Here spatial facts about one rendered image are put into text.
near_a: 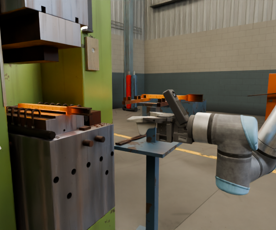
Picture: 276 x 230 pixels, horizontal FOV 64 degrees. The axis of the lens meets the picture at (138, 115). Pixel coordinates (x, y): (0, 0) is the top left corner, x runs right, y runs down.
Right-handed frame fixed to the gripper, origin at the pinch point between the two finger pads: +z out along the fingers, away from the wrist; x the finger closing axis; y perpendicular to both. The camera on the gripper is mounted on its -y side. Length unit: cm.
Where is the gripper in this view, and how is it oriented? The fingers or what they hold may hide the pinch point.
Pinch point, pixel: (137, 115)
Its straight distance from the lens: 76.5
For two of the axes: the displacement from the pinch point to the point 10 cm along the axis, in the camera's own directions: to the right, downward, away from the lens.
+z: -8.7, -0.8, 5.0
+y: 0.0, 9.9, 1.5
